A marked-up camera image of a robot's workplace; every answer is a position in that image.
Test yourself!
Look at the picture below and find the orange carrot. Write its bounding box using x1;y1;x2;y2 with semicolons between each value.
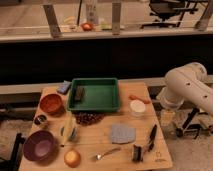
129;95;151;104

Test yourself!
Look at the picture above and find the bunch of dark grapes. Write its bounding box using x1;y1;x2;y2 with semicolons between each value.
75;113;104;126

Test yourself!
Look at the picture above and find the green plastic tray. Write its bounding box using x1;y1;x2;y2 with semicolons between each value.
67;78;120;113

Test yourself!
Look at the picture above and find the small dark round tin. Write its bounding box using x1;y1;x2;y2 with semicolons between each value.
34;115;47;126

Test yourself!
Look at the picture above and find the black marker pen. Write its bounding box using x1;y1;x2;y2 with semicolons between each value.
145;125;157;152

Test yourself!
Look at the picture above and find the orange round fruit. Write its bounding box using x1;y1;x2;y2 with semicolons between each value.
64;150;81;168

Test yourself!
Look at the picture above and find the white round lidded cup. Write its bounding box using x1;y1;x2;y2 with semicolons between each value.
130;100;146;117

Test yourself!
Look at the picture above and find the purple bowl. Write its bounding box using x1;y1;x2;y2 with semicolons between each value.
23;130;56;162

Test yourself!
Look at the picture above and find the black office chair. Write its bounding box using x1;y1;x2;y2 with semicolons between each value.
141;0;198;29

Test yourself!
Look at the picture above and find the metal spoon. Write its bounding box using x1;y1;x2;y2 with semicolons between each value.
91;147;121;161

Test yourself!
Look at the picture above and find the blue sponge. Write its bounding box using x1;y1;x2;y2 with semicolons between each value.
57;81;71;95

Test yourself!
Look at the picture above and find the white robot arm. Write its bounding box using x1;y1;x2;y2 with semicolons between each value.
157;62;213;116

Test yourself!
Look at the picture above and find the dark block in tray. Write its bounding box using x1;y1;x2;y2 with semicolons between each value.
74;86;84;101

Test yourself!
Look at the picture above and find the orange bowl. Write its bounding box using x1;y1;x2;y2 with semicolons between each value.
39;94;63;114

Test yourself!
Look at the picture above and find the grey blue towel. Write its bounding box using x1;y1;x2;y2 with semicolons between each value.
110;124;136;144

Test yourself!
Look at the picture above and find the yellow banana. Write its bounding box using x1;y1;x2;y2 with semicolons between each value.
61;112;73;147

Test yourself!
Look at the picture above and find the red apple in background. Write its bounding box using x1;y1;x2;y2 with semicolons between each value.
81;22;94;31

